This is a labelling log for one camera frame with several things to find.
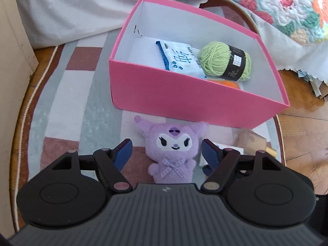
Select white bed skirt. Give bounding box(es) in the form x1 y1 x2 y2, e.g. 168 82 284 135
17 0 328 84

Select white blue tissue packet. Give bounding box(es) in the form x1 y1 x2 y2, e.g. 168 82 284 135
156 40 206 79

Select orange object in box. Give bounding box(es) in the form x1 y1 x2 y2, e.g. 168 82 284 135
210 79 240 89

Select striped oval rug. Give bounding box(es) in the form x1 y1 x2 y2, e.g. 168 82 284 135
10 0 286 232

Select papers under bed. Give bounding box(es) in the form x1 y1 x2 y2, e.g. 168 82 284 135
297 70 328 99

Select pink cardboard box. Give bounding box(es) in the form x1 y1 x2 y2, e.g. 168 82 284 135
109 0 290 129

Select green yarn ball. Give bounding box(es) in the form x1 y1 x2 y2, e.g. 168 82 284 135
197 41 251 81

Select purple plush toy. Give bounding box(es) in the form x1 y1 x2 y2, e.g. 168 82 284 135
134 116 208 184

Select beige gold-capped cosmetic bottle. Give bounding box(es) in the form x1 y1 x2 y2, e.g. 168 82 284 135
235 129 277 158

